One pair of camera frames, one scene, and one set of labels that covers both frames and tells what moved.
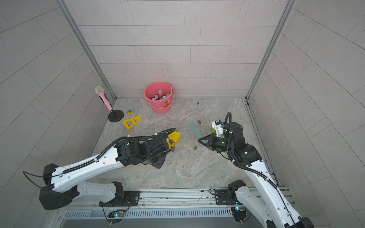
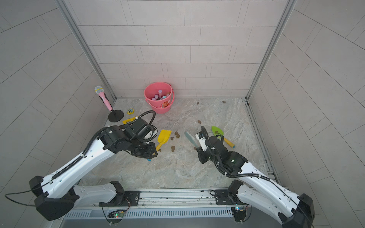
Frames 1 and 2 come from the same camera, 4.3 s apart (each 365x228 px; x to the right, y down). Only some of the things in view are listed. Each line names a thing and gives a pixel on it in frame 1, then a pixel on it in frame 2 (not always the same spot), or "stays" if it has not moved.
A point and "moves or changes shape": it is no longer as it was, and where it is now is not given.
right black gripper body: [223, 144] -> [207, 155]
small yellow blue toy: [130, 111] stays
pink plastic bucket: [160, 96] stays
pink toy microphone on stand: [114, 116] stays
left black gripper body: [157, 160] -> [142, 148]
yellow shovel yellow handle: [175, 136] moves or changes shape
